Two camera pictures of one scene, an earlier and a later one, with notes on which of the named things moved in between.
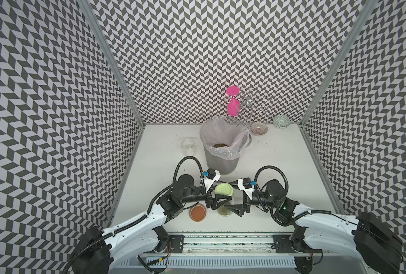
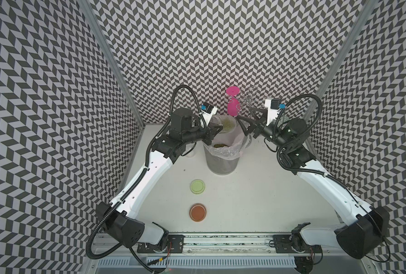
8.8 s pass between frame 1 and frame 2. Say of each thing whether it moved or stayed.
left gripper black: moved
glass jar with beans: moved
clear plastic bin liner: stayed
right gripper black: moved
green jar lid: moved
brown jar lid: stayed
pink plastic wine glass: stayed
